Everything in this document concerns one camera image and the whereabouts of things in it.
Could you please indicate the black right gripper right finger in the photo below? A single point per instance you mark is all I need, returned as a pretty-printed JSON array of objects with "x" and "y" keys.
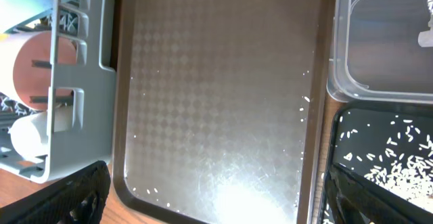
[{"x": 352, "y": 199}]

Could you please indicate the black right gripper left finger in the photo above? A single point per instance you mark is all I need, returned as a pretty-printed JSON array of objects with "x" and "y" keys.
[{"x": 78, "y": 198}]

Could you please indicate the white green cup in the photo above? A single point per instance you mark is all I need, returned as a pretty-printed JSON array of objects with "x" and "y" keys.
[{"x": 29, "y": 134}]

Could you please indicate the white bowl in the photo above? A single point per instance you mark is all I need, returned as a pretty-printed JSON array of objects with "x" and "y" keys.
[{"x": 20, "y": 79}]

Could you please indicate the white tissue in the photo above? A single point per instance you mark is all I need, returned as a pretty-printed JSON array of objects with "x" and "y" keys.
[{"x": 425, "y": 37}]

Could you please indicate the light blue bowl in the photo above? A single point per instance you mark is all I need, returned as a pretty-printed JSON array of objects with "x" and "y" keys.
[{"x": 21, "y": 12}]

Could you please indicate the black waste bin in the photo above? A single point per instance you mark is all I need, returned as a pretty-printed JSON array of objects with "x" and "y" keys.
[{"x": 325, "y": 212}]

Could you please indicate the rice and peanut waste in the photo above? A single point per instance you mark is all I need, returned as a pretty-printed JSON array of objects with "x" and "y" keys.
[{"x": 391, "y": 150}]

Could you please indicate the grey dish rack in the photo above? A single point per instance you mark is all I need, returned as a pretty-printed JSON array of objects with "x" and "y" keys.
[{"x": 81, "y": 77}]

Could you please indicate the clear plastic bin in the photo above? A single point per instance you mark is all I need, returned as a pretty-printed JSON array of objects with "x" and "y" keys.
[{"x": 375, "y": 52}]

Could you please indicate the dark brown tray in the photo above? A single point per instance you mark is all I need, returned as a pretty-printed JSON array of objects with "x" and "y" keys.
[{"x": 219, "y": 108}]

